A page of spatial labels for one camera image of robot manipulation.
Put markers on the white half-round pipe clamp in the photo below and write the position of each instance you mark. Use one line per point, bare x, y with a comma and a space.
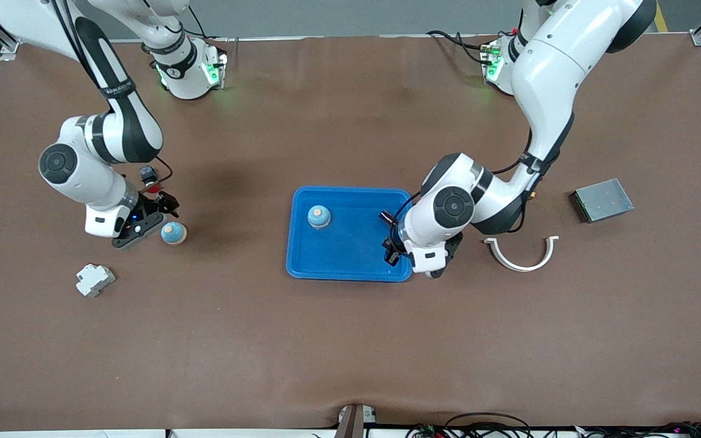
521, 267

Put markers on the white circuit breaker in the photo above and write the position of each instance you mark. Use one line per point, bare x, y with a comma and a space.
94, 280

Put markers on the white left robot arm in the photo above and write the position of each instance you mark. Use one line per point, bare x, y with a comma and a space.
557, 73

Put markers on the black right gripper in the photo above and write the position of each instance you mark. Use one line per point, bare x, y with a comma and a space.
154, 207

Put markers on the blue bell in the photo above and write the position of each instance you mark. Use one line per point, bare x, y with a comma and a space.
173, 233
319, 217

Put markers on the blue plastic tray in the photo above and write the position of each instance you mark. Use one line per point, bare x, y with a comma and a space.
350, 255

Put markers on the white table edge rail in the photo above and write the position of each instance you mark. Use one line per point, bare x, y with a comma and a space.
52, 434

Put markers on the dark brown electrolytic capacitor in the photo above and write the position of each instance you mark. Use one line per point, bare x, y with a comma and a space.
386, 216

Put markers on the red pushbutton with black body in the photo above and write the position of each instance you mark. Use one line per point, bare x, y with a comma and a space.
148, 174

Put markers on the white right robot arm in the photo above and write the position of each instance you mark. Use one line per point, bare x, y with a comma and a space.
83, 182

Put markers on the grey table edge bracket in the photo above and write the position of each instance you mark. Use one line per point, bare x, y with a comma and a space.
353, 423

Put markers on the silver metal module box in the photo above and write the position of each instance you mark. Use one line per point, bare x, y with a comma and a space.
606, 199

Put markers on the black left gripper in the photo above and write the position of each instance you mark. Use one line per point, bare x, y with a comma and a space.
392, 245

